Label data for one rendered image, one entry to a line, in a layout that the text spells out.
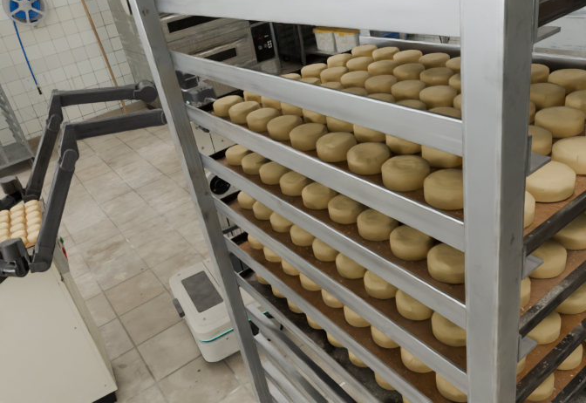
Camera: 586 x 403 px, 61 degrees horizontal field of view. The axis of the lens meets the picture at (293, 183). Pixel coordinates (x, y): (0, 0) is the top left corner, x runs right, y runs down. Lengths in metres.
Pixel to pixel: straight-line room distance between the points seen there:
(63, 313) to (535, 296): 1.90
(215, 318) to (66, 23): 4.56
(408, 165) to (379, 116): 0.10
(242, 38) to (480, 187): 5.56
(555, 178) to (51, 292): 1.90
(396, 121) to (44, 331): 1.95
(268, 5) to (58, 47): 5.77
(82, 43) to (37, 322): 4.50
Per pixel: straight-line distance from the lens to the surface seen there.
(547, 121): 0.62
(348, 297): 0.65
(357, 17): 0.43
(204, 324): 2.33
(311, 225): 0.63
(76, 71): 6.33
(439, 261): 0.54
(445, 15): 0.37
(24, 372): 2.34
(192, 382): 2.48
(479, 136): 0.34
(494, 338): 0.43
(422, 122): 0.41
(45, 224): 1.86
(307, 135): 0.64
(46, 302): 2.17
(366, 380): 0.81
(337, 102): 0.49
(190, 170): 0.89
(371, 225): 0.60
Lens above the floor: 1.76
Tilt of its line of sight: 28 degrees down
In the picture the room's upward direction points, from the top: 12 degrees counter-clockwise
